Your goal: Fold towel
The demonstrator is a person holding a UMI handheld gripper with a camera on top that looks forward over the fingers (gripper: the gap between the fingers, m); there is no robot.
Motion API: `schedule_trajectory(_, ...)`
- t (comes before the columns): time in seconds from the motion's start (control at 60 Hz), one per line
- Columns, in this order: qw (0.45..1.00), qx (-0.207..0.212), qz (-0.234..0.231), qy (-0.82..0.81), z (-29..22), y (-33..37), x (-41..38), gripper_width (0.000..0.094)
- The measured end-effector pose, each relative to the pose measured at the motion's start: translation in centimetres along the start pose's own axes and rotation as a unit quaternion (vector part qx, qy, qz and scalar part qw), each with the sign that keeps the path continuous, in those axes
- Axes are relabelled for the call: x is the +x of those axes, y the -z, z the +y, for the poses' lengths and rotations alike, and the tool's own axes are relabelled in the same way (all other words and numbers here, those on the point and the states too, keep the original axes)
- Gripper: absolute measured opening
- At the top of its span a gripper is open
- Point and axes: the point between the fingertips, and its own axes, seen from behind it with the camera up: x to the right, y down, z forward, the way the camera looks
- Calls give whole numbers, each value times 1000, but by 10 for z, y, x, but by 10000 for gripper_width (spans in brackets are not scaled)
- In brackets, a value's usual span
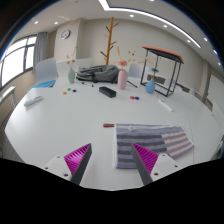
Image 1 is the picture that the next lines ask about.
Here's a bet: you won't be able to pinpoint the long ceiling light strip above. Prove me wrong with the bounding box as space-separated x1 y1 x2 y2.
98 0 203 49

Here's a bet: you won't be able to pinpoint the wooden coat rack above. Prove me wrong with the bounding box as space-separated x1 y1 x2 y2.
99 17 120 66

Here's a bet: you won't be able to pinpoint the black frame stand orange top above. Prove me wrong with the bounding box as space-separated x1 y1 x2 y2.
139 45 185 98

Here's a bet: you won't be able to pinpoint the white remote control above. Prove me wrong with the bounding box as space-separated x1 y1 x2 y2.
23 95 44 108

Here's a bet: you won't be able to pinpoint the window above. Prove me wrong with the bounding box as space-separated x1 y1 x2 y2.
0 34 38 88

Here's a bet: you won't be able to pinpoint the white rectangular bar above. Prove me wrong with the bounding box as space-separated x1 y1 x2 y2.
157 99 174 112

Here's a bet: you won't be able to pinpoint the grey curtain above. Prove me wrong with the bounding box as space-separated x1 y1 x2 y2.
32 31 49 74

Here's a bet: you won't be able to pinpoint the black rectangular box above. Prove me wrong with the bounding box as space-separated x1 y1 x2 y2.
98 86 117 99

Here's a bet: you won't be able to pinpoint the green vase with dried stems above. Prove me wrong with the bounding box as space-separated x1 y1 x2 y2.
65 46 79 84

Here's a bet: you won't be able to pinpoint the white chair with blue seat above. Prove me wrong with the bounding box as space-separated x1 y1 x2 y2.
28 57 59 92

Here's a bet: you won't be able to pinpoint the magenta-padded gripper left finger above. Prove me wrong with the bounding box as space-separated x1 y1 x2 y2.
42 143 93 186

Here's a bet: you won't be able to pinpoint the pink vase with flowers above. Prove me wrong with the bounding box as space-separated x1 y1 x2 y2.
115 46 138 90

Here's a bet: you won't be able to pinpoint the blue vase with flowers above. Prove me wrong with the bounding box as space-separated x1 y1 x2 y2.
145 56 162 94

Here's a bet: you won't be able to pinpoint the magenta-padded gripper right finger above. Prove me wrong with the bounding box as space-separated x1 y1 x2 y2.
130 143 183 186

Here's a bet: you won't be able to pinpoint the round ceiling spotlights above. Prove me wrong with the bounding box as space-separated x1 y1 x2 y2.
33 11 218 55

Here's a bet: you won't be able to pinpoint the round wall clock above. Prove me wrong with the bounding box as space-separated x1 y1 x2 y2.
60 29 71 40

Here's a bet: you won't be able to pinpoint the grey backpack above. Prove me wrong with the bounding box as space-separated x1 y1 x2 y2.
76 64 120 84

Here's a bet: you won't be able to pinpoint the grey striped towel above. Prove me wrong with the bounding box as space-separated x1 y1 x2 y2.
114 123 196 169

